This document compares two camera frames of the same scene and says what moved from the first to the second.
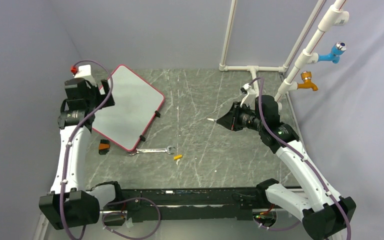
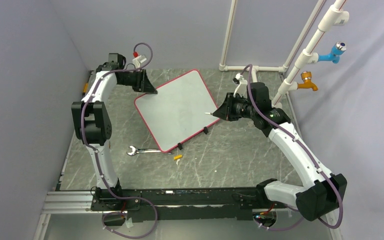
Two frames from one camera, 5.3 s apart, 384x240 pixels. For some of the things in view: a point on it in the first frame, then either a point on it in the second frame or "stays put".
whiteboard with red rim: [137, 102] to [177, 112]
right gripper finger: [226, 120] to [222, 111]
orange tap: [306, 76] stays put
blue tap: [337, 50] stays put
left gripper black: [95, 89] to [143, 84]
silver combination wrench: [143, 150] stays put
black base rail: [238, 204] stays put
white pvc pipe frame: [336, 14] stays put
